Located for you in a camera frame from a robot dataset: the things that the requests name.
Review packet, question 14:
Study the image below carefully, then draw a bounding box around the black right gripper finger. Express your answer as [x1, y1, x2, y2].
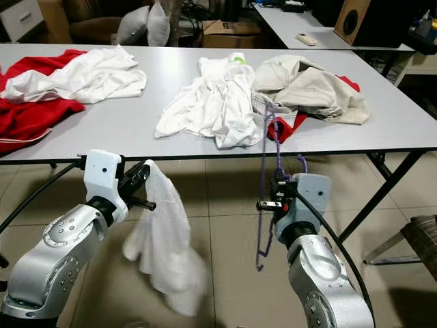
[270, 170, 292, 200]

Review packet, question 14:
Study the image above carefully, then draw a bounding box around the purple clothes hanger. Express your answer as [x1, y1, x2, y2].
[255, 102, 309, 273]

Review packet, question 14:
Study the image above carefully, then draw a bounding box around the white T-shirt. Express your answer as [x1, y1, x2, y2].
[123, 161, 207, 316]

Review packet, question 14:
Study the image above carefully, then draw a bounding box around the red sweater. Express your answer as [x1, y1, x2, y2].
[270, 75, 361, 144]

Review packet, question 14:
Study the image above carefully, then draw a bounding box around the grey checked cloth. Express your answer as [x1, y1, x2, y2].
[253, 92, 291, 124]

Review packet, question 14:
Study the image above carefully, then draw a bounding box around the beige jacket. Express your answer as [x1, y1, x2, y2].
[251, 55, 371, 125]

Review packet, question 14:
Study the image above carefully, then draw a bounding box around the white garment with green tag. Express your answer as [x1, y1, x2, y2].
[154, 52, 267, 150]

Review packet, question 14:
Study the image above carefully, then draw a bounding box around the crumpled white shirt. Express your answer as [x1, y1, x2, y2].
[3, 45, 147, 105]

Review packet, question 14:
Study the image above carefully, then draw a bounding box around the red jacket with white stripe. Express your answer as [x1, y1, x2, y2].
[0, 49, 87, 153]

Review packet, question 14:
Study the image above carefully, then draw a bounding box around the brown woven stool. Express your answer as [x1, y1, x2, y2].
[362, 215, 437, 281]

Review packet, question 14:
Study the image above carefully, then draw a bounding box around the white remote control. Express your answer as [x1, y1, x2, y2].
[297, 33, 320, 47]

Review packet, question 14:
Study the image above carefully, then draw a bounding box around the open cardboard box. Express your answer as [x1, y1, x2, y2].
[201, 20, 260, 49]

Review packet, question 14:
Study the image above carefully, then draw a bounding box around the brown sofa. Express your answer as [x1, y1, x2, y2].
[68, 0, 130, 45]

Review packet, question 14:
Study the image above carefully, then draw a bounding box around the wicker chair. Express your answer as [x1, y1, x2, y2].
[113, 0, 186, 49]

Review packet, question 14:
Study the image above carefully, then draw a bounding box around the wooden loudspeaker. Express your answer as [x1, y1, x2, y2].
[335, 0, 414, 49]

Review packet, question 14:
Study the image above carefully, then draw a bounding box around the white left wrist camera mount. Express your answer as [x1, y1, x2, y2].
[83, 150, 125, 223]

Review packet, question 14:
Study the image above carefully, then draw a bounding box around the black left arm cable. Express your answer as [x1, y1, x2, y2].
[0, 157, 88, 233]

